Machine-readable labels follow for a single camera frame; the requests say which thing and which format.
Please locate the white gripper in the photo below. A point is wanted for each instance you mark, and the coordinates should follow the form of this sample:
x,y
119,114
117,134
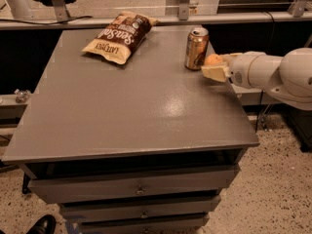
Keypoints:
x,y
243,69

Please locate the orange fruit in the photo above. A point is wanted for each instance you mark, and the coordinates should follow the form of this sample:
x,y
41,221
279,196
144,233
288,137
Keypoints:
x,y
213,59

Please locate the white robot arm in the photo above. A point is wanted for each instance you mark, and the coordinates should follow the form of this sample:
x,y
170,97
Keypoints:
x,y
287,79

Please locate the gold orange drink can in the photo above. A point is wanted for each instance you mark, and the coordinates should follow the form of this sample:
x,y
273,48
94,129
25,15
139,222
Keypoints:
x,y
196,47

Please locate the brown sea salt chip bag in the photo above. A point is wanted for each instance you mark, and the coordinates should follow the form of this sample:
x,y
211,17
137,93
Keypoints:
x,y
122,37

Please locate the grey drawer cabinet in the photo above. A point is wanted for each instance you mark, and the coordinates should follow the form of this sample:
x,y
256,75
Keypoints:
x,y
90,117

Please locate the top grey drawer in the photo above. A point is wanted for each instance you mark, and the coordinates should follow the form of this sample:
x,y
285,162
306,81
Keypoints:
x,y
118,186

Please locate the grey drawer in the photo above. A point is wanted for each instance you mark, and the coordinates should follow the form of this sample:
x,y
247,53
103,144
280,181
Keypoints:
x,y
142,209
118,186
144,226

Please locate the bottom grey drawer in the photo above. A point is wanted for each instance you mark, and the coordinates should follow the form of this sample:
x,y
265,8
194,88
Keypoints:
x,y
144,226

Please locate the middle grey drawer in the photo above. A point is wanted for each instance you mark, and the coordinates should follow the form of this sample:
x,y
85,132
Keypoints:
x,y
142,209

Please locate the small shiny metal object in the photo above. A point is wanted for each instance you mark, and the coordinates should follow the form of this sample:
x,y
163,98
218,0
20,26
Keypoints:
x,y
22,96

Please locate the black shoe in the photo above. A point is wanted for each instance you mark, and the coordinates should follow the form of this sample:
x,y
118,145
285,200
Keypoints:
x,y
45,225

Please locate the grey metal rail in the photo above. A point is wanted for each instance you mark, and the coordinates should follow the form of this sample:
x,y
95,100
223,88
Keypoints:
x,y
85,22

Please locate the metal bracket post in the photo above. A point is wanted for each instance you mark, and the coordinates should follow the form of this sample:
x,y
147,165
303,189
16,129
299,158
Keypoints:
x,y
183,9

